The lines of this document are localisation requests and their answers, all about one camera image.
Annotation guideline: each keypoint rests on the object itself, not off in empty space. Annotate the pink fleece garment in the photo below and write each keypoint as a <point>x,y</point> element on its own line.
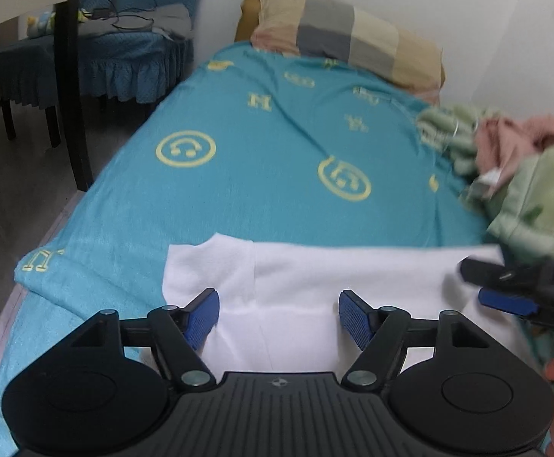
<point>502,143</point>

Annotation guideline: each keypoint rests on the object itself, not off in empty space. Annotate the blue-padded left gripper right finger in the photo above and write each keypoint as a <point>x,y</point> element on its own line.
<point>379,333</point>

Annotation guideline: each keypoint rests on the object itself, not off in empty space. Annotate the white t-shirt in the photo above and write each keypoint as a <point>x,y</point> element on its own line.
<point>279,301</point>

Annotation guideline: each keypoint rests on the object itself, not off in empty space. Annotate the white desk with dark legs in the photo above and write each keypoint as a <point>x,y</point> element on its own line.
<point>57,21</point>

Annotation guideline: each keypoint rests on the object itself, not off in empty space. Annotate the teal patterned bed sheet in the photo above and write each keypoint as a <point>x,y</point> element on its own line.
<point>256,146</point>

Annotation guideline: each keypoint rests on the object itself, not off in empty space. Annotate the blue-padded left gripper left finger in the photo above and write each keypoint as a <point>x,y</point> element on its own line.
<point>178,333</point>

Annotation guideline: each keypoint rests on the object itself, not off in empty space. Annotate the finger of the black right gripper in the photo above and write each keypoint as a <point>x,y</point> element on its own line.
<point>497,277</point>

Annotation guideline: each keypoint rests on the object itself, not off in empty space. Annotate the green plush toy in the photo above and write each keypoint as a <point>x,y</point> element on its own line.
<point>42,25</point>

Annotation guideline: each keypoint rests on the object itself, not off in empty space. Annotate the blue covered chair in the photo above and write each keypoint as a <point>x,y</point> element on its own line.
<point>128,50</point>

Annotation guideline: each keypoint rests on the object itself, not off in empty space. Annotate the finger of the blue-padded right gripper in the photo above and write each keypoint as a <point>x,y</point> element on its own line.
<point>515,305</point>

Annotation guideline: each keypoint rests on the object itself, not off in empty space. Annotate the green fleece blanket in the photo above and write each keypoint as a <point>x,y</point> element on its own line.
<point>521,212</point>

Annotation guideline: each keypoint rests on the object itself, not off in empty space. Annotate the plaid pillow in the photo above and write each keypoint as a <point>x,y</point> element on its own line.
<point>334,30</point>

